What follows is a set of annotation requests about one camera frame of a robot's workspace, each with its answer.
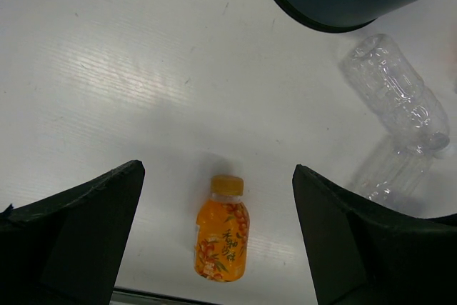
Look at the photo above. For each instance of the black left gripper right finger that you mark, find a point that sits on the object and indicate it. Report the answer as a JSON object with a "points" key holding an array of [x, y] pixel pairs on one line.
{"points": [[360, 252]]}

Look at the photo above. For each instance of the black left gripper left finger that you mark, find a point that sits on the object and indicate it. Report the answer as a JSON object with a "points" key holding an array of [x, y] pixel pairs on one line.
{"points": [[67, 248]]}

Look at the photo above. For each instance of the clear crushed bottle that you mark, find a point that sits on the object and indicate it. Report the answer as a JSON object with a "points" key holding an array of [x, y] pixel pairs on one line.
{"points": [[387, 83]]}

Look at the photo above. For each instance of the small orange juice bottle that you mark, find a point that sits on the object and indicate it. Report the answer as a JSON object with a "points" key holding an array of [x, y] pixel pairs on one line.
{"points": [[222, 229]]}

